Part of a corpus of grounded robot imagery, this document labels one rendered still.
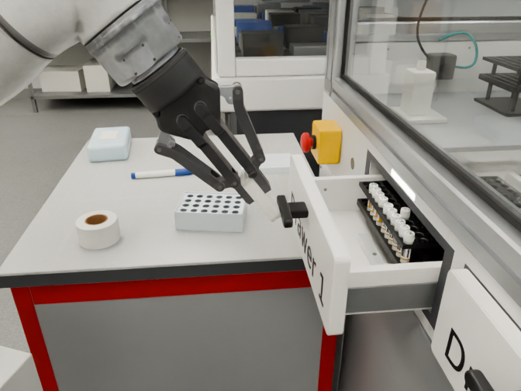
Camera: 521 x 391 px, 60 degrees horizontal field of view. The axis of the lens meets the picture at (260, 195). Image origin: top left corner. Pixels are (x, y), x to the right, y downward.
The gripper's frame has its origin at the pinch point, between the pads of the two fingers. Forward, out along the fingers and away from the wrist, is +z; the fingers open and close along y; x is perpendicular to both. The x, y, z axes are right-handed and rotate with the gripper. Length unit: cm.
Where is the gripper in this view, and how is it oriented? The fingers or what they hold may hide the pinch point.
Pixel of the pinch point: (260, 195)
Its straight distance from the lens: 58.3
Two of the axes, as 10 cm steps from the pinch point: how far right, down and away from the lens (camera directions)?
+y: 8.2, -5.5, -1.9
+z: 5.7, 7.0, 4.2
